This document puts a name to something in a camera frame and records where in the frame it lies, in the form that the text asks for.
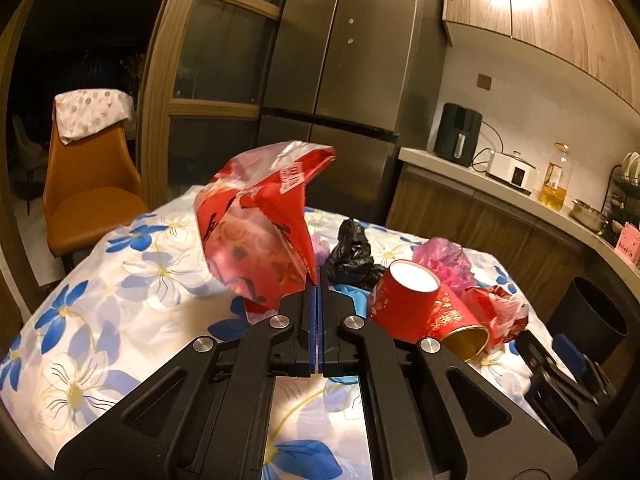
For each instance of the orange chair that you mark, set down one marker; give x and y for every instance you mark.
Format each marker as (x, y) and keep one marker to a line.
(90, 180)

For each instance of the white plate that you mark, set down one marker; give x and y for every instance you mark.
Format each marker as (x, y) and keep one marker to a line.
(635, 165)
(626, 166)

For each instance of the blue floral tablecloth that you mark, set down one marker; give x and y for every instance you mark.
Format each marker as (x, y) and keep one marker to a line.
(125, 285)

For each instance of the wall switch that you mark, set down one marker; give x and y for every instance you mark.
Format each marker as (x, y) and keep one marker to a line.
(484, 81)

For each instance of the blue plastic bag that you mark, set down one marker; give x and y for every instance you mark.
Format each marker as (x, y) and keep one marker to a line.
(357, 297)

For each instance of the black air fryer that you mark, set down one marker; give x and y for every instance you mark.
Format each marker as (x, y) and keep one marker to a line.
(457, 135)

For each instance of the red crumpled wrapper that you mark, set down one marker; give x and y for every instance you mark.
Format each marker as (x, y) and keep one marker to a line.
(500, 310)

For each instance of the black dish rack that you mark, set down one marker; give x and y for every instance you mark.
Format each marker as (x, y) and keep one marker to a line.
(617, 200)

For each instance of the black plastic bag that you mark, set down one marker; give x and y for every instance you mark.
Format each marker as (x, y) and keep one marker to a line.
(352, 255)

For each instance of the red paper cup gold inside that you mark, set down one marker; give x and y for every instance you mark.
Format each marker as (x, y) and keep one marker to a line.
(450, 317)

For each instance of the black trash bin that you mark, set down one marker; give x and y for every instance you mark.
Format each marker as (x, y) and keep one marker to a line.
(590, 310)

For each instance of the wooden wall cabinet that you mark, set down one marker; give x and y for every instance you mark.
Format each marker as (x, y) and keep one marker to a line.
(550, 10)

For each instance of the red printed plastic bag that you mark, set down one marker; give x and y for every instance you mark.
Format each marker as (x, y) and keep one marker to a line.
(250, 230)

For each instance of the pink plastic bag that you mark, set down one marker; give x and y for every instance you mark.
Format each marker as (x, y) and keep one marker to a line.
(445, 260)

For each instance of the pink utensil box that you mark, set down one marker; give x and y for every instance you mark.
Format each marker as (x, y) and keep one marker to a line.
(631, 245)

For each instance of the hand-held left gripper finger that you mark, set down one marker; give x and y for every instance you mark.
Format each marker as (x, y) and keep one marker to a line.
(322, 330)
(314, 330)

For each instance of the purple plastic bag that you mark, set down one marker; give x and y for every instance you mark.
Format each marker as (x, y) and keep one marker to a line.
(320, 247)

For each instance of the red paper cup white inside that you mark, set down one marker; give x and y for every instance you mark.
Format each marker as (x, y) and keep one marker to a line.
(400, 310)

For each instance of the steel bowl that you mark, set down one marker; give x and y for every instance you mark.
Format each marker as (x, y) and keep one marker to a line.
(589, 215)

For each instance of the wooden glass-door cabinet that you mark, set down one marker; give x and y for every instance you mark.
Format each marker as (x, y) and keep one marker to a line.
(165, 85)

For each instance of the white electric cooker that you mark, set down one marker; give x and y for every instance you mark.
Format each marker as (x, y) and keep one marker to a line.
(510, 170)

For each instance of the cooking oil bottle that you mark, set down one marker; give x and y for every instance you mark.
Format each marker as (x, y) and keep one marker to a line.
(555, 185)

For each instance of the kitchen counter cabinet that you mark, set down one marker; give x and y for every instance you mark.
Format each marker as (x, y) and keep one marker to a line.
(475, 215)

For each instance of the polka dot cloth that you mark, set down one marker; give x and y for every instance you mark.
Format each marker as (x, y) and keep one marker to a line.
(90, 110)

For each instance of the steel refrigerator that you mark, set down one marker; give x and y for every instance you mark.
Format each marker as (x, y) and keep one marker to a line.
(350, 60)

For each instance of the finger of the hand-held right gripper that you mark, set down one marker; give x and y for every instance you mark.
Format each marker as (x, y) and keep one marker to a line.
(550, 362)
(574, 357)

